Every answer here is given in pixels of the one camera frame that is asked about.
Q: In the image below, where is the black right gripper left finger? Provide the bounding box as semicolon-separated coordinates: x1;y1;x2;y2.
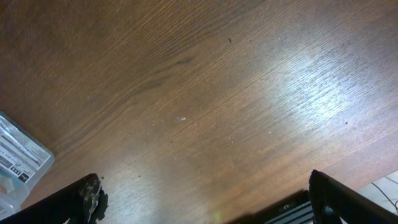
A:
1;174;108;224

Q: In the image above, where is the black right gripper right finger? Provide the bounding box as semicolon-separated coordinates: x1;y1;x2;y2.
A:
309;170;397;224

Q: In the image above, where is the clear plastic container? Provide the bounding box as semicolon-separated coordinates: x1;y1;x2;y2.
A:
1;112;55;220

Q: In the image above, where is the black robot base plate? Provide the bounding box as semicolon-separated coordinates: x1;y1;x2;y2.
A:
228;190;315;224

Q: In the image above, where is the thin floor cable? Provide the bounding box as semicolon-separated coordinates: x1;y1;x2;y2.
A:
371;175;398;212

